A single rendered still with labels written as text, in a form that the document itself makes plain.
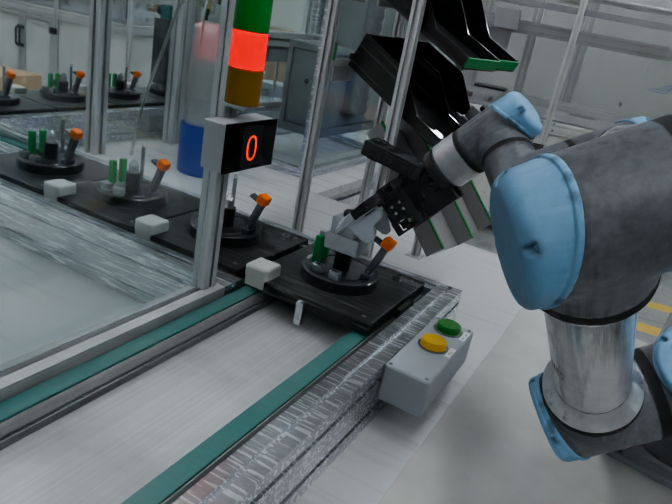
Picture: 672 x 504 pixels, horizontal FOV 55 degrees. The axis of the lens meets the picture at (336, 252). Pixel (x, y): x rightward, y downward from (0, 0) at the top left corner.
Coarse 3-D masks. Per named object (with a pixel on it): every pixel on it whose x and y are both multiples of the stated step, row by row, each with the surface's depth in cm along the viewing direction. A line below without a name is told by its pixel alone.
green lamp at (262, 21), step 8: (240, 0) 85; (248, 0) 85; (256, 0) 85; (264, 0) 85; (272, 0) 87; (240, 8) 86; (248, 8) 85; (256, 8) 85; (264, 8) 86; (240, 16) 86; (248, 16) 86; (256, 16) 86; (264, 16) 86; (240, 24) 86; (248, 24) 86; (256, 24) 86; (264, 24) 87; (256, 32) 87; (264, 32) 87
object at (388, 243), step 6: (378, 240) 108; (384, 240) 107; (390, 240) 107; (384, 246) 107; (390, 246) 106; (378, 252) 108; (384, 252) 108; (378, 258) 108; (372, 264) 109; (378, 264) 110; (366, 270) 110; (372, 270) 110
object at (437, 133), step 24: (360, 48) 127; (384, 48) 134; (360, 72) 128; (384, 72) 125; (432, 72) 133; (384, 96) 126; (408, 96) 123; (432, 96) 134; (408, 120) 124; (432, 120) 131; (432, 144) 121
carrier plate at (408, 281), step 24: (288, 264) 116; (264, 288) 107; (288, 288) 106; (312, 288) 108; (384, 288) 113; (408, 288) 115; (312, 312) 104; (336, 312) 101; (360, 312) 103; (384, 312) 104
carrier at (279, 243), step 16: (224, 224) 122; (240, 224) 124; (256, 224) 126; (224, 240) 117; (240, 240) 118; (256, 240) 121; (272, 240) 125; (304, 240) 128; (224, 256) 114; (240, 256) 115; (256, 256) 116; (272, 256) 118; (240, 272) 110
